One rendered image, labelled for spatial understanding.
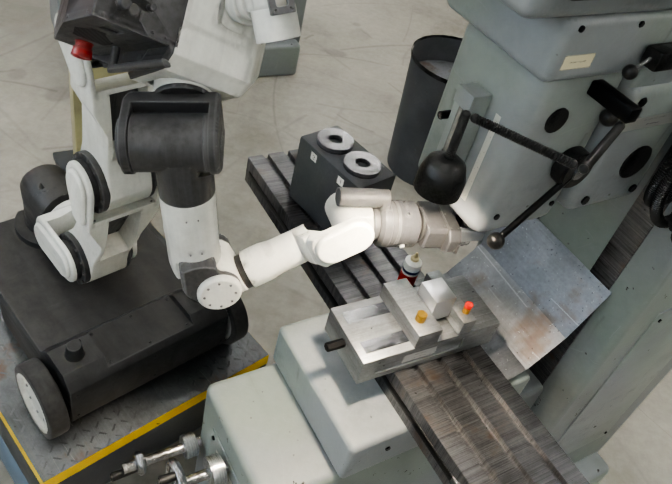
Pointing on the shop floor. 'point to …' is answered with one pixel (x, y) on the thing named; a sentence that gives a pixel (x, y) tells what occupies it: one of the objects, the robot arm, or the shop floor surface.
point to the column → (609, 319)
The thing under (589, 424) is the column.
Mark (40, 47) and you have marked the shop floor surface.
